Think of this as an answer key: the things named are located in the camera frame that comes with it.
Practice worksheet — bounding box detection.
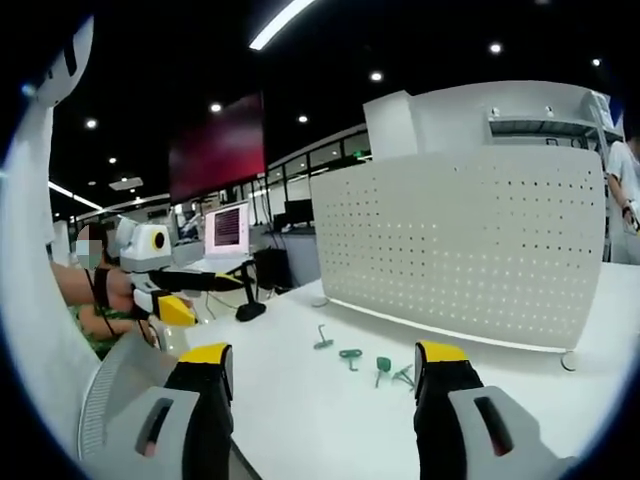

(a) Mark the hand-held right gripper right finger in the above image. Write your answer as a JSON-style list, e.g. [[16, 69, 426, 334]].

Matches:
[[413, 340, 576, 480]]

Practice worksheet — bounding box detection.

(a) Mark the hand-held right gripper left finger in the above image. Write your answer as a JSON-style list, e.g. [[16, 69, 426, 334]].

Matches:
[[132, 342, 235, 480]]

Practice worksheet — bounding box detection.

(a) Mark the green hook assembly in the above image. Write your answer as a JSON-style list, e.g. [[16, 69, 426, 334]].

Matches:
[[391, 363, 416, 390], [313, 323, 336, 351], [374, 355, 393, 389], [338, 347, 363, 373]]

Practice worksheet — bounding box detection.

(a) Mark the white perforated mounting plate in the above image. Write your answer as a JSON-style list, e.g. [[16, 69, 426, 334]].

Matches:
[[309, 144, 607, 372]]

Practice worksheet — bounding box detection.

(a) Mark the black desk stand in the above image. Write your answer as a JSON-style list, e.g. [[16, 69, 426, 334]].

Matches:
[[233, 259, 268, 323]]

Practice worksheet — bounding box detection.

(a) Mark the white computer monitor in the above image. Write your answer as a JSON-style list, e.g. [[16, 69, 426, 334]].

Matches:
[[204, 201, 251, 260]]

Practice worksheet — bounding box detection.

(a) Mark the person in green shirt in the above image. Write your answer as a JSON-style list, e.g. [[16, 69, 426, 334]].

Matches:
[[69, 267, 151, 361]]

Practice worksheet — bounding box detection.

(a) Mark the grey ribbed monitor back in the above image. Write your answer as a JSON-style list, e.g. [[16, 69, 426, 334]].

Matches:
[[76, 328, 192, 462]]

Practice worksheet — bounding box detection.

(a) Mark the black box under desk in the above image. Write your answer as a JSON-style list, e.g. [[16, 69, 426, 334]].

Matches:
[[252, 247, 293, 292]]

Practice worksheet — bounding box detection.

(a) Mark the white curved panel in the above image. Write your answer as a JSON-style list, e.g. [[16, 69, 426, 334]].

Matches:
[[0, 13, 104, 451]]

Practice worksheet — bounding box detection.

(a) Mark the black background monitor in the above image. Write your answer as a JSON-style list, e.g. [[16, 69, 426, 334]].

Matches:
[[283, 198, 316, 227]]

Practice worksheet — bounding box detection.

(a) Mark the large dark red screen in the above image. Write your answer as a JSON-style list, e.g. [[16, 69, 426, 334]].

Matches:
[[167, 91, 266, 205]]

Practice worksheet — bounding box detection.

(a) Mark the white cabinet block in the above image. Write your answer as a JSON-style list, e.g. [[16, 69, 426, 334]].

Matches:
[[361, 81, 604, 162]]

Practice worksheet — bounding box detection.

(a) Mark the long ceiling light strip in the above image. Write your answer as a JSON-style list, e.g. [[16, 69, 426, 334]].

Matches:
[[247, 0, 321, 52]]

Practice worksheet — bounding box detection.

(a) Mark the white metal shelf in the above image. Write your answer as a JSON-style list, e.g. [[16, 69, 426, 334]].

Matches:
[[486, 91, 626, 151]]

